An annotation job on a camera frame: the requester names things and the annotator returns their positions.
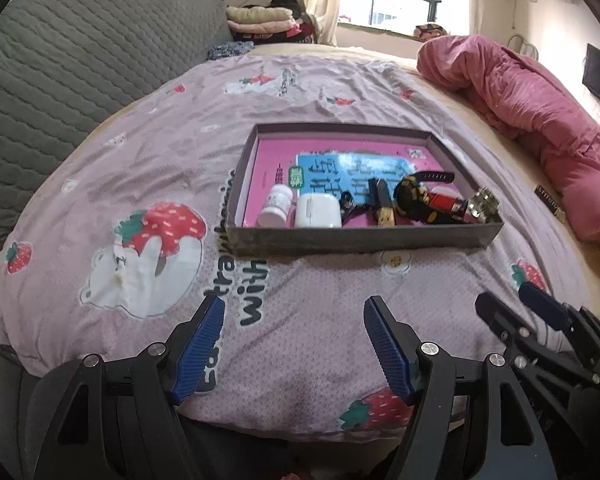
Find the black hair claw clip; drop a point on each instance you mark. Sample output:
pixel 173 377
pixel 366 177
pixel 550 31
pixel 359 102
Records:
pixel 350 205

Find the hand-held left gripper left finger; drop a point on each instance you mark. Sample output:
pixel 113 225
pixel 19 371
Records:
pixel 200 345

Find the beige bed sheet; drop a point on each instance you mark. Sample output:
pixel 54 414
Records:
pixel 510 160

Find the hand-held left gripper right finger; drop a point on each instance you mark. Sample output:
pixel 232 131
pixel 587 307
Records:
pixel 390 350

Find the strawberry printed blanket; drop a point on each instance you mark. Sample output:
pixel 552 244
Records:
pixel 130 160

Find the pink quilt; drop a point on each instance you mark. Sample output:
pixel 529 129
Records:
pixel 520 90

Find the grey quilted headboard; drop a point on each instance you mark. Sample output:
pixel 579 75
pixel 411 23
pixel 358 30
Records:
pixel 55 85

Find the white earbuds case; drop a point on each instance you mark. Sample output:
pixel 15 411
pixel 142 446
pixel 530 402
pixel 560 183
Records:
pixel 317 210

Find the red patterned cloth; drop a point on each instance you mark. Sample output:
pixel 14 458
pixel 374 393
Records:
pixel 430 32

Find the cream folded blanket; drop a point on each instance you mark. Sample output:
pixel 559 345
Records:
pixel 257 14

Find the yellow and black wristwatch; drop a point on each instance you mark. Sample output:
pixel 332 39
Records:
pixel 410 197

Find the pink folded clothes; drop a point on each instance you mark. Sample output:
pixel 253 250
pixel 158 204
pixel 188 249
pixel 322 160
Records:
pixel 265 30

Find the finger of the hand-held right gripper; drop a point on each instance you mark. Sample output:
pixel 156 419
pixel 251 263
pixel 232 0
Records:
pixel 500 317
pixel 542 300

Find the grey shallow cardboard box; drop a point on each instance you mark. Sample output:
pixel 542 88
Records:
pixel 355 240

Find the dark patterned cloth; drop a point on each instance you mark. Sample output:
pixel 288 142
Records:
pixel 230 51

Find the white pill bottle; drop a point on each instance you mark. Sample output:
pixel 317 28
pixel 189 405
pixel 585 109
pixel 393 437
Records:
pixel 275 205

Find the pink printed book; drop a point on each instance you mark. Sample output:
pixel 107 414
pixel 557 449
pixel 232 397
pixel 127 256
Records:
pixel 265 160

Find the black garment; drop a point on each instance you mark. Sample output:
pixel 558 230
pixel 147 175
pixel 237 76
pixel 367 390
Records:
pixel 287 4

